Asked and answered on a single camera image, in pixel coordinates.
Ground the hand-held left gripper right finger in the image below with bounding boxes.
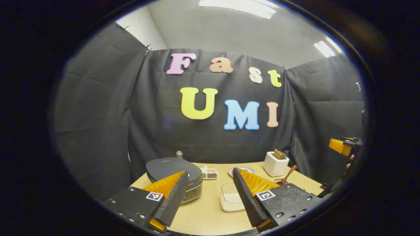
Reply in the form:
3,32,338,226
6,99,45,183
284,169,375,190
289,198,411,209
232,167,324,232

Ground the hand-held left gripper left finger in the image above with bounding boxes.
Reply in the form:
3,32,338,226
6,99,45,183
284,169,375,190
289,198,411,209
102,170,190,232

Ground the dark grey rice cooker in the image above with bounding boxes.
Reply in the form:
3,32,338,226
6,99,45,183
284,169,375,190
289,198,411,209
146,157,203,204

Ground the clear glass tray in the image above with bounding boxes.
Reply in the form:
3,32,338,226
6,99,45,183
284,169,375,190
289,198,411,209
219,183,246,213

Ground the white round plate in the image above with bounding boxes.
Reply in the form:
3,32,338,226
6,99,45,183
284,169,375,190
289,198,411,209
228,166,255,178

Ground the white toaster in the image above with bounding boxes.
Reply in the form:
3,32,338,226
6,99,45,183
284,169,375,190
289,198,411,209
262,151,290,177

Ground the white divided bean dish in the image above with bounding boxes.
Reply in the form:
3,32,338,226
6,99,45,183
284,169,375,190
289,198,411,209
200,166,219,180

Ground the ceiling light panel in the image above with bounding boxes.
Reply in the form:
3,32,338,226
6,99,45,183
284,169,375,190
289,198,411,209
313,37,344,58

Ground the black backdrop cloth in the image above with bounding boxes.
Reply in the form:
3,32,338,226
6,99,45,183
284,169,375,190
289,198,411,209
52,22,365,202

